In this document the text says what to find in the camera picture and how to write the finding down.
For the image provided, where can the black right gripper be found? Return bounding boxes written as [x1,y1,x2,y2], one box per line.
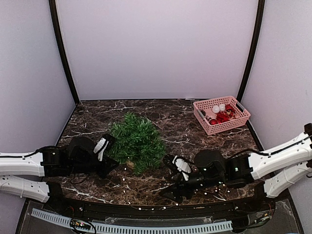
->
[158,170,226,203]

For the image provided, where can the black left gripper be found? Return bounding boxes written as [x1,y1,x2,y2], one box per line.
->
[69,155,119,179]

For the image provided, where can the white fairy light string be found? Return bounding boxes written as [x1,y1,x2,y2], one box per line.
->
[112,161,234,213]

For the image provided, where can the small green christmas tree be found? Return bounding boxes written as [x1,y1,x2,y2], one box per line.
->
[108,112,166,175]

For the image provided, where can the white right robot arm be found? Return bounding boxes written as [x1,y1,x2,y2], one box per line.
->
[159,123,312,212]

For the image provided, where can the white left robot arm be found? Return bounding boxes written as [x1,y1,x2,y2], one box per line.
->
[0,134,119,213]

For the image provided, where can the pink plastic basket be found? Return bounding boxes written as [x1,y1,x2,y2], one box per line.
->
[193,96,251,136]

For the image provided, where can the red ornaments in basket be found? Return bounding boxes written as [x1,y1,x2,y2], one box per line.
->
[208,104,236,125]

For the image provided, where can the white ball ornament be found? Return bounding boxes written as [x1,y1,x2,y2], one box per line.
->
[212,104,226,114]

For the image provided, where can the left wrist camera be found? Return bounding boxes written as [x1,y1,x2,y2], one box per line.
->
[94,134,116,161]

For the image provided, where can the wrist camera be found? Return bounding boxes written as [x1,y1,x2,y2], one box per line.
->
[94,134,116,161]
[163,155,192,181]

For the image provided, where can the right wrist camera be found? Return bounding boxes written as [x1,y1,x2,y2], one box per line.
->
[163,155,192,181]

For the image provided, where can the white perforated cable tray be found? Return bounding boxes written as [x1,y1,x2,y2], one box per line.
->
[31,208,233,234]

